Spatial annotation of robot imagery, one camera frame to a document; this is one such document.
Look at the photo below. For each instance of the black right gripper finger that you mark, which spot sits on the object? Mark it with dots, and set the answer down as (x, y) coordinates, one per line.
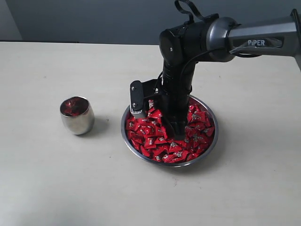
(167, 127)

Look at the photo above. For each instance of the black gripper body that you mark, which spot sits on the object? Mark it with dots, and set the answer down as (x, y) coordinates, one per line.
(174, 86)

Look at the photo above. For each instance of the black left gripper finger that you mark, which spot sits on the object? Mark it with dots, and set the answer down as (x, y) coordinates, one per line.
(179, 129)

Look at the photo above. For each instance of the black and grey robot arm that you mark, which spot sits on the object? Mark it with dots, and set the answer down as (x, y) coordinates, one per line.
(216, 39)

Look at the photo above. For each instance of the pile of red wrapped candies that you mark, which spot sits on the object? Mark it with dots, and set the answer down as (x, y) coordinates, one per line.
(176, 141)

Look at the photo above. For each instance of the stainless steel bowl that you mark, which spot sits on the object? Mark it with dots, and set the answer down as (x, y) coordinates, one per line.
(212, 131)

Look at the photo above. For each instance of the stainless steel cup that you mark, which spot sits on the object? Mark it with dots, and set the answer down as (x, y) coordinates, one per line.
(81, 124)

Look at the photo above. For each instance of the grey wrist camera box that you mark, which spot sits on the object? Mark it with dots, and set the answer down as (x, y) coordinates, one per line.
(140, 94)

